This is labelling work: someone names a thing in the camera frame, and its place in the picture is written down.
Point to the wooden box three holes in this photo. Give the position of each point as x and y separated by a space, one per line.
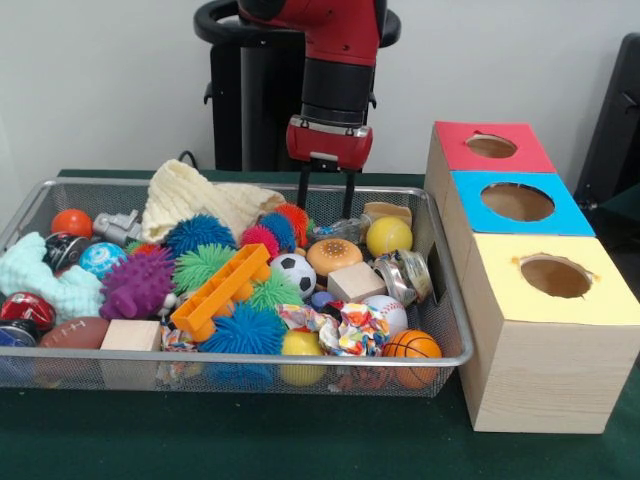
540 360

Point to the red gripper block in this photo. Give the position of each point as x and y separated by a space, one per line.
329 145

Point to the small orange basketball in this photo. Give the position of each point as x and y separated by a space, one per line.
411 346

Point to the green spiky ball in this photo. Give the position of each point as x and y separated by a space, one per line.
273 292
202 267

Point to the blue spiky ball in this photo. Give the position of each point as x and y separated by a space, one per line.
243 330

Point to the yellow green ball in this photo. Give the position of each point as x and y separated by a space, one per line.
389 237

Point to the cream knitted cloth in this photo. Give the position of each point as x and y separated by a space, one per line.
195 195

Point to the dark green table cloth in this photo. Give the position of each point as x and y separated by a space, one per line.
300 440

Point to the orange toy brick round studs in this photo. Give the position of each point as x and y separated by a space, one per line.
220 292

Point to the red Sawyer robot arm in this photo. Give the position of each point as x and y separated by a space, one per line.
340 50

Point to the small black white soccer ball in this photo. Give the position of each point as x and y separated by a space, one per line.
293 275

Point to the clear shallow mesh bin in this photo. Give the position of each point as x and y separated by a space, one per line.
130 380

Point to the crushed clear plastic bottle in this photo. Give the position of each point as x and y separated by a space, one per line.
335 230

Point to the purple spiky ball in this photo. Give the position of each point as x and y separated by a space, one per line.
137 284

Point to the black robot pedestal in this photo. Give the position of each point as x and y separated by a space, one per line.
255 110

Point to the red orange ball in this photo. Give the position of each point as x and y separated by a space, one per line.
71 223

